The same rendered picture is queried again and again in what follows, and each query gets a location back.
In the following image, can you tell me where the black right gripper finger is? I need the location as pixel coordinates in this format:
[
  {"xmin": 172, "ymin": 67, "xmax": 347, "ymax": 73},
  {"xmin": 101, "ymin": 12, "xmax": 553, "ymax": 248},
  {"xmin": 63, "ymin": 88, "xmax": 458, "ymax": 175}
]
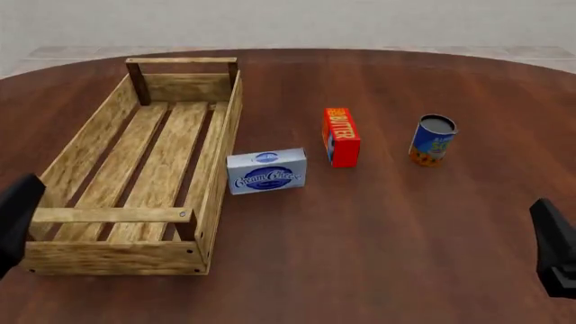
[{"xmin": 528, "ymin": 197, "xmax": 576, "ymax": 271}]

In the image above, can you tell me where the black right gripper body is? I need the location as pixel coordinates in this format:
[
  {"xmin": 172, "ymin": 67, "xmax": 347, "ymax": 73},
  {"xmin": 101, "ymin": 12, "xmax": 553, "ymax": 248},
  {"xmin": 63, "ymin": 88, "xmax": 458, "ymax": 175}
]
[{"xmin": 541, "ymin": 258, "xmax": 576, "ymax": 300}]

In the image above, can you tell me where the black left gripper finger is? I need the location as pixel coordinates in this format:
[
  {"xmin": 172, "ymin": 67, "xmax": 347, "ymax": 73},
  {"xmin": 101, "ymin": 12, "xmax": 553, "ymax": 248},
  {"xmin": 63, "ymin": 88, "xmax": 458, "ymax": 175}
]
[{"xmin": 0, "ymin": 173, "xmax": 47, "ymax": 280}]

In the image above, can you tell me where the wooden slat tray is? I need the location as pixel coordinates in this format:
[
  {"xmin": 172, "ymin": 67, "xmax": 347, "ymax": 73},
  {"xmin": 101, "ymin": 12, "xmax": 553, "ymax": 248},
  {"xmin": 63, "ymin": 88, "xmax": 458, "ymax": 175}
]
[{"xmin": 17, "ymin": 57, "xmax": 245, "ymax": 276}]

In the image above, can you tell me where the grey-blue cream cheese box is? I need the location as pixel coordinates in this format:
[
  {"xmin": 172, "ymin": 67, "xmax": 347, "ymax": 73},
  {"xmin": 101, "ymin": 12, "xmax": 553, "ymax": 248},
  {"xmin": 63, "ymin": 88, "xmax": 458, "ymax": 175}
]
[{"xmin": 225, "ymin": 147, "xmax": 309, "ymax": 196}]

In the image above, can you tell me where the blue and orange soup tin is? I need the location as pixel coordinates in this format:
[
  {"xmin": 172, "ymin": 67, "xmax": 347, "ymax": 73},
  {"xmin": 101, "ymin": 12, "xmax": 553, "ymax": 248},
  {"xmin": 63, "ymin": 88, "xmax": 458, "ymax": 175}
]
[{"xmin": 408, "ymin": 113, "xmax": 458, "ymax": 168}]

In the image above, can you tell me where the red butter box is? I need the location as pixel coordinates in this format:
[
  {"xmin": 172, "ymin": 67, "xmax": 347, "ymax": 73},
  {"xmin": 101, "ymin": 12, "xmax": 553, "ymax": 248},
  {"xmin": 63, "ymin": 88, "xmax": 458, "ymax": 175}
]
[{"xmin": 320, "ymin": 107, "xmax": 362, "ymax": 169}]

